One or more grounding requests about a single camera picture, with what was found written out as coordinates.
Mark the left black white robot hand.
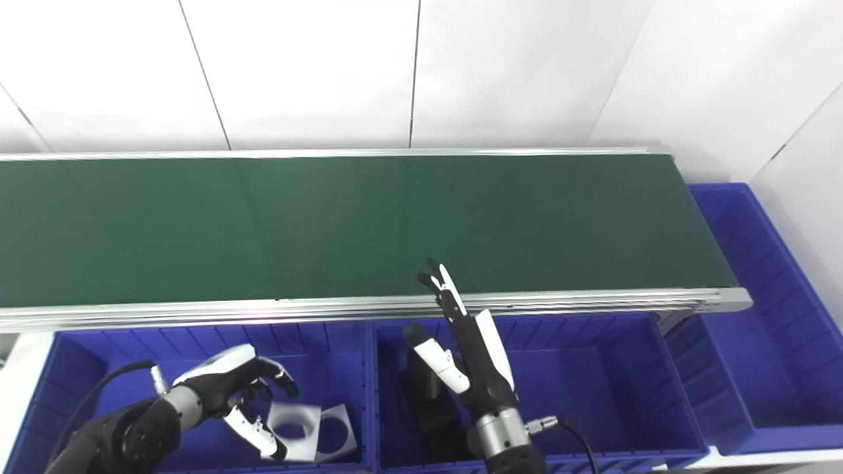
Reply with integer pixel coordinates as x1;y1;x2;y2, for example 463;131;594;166
173;344;300;461

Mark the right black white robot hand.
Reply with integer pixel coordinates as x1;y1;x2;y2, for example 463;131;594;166
403;258;521;422

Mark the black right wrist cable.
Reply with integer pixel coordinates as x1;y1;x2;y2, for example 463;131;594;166
524;415;600;474

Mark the aluminium conveyor support leg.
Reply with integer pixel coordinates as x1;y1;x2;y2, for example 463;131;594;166
655;311;689;336

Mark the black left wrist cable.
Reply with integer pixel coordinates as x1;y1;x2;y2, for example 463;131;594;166
46;359;169;455

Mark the green conveyor belt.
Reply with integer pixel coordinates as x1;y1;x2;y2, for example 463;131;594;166
0;155;740;309
0;146;753;334

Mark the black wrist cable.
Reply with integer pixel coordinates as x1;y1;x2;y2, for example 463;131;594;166
524;415;600;474
46;359;169;455

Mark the black plastic part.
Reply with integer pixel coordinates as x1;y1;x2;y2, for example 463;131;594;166
402;342;475;461

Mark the blue plastic bin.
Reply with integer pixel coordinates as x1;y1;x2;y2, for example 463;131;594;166
665;183;843;456
3;323;376;474
369;313;712;471

